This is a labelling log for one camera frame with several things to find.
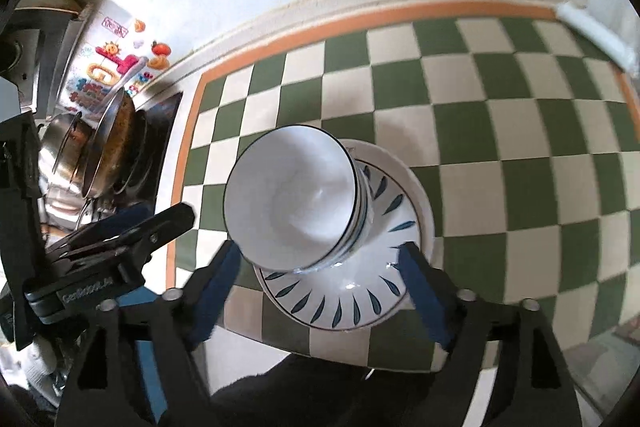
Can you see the steel frying pan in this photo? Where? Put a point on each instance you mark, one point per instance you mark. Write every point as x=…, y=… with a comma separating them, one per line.
x=115, y=147

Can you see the green checkered table mat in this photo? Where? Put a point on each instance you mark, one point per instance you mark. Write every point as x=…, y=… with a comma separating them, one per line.
x=523, y=134

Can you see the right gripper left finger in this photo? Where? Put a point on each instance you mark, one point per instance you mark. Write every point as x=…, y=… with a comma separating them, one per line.
x=207, y=291

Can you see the white folded cloth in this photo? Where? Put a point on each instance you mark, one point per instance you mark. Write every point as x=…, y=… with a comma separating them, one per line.
x=605, y=39

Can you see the plain white bowl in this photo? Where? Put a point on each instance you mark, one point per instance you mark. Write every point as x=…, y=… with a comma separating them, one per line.
x=359, y=226

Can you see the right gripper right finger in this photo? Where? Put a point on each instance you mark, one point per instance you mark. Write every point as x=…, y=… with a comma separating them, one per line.
x=433, y=295

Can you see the small white bowl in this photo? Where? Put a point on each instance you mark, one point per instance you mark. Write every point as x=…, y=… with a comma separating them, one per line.
x=289, y=197

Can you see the colourful sticker poster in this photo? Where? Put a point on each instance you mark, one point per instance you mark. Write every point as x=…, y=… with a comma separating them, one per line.
x=115, y=51

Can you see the steel pot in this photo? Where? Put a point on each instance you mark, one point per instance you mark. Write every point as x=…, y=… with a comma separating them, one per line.
x=63, y=151

